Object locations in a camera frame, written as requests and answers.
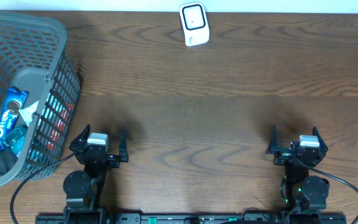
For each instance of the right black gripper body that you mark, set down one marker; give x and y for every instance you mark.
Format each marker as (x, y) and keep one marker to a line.
(283, 158)

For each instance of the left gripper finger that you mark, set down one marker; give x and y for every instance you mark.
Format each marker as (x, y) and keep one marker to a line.
(83, 136)
(123, 152)

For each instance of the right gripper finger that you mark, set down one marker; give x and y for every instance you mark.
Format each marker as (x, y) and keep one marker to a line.
(322, 144)
(272, 147)

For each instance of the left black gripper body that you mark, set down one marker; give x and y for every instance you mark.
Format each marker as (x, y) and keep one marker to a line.
(113, 163)

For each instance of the red snack bar wrapper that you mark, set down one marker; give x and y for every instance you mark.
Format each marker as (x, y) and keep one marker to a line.
(59, 127)

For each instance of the teal Listerine mouthwash bottle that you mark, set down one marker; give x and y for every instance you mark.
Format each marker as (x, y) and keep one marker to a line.
(14, 141)

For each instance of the blue Oreo cookie pack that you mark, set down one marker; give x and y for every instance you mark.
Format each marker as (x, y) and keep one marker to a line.
(14, 101)

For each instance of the mint green wipes pack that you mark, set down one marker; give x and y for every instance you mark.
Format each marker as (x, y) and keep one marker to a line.
(27, 113)

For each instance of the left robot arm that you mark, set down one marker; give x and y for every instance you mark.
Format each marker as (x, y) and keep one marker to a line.
(83, 188)

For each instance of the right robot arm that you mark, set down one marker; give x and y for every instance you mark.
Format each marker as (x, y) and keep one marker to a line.
(305, 195)

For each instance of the white barcode scanner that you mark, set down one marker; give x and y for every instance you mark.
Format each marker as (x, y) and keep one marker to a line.
(194, 23)

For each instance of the grey plastic mesh basket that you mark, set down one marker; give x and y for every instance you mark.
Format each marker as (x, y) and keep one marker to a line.
(33, 58)

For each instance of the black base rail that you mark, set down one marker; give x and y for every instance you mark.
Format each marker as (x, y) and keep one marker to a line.
(136, 218)

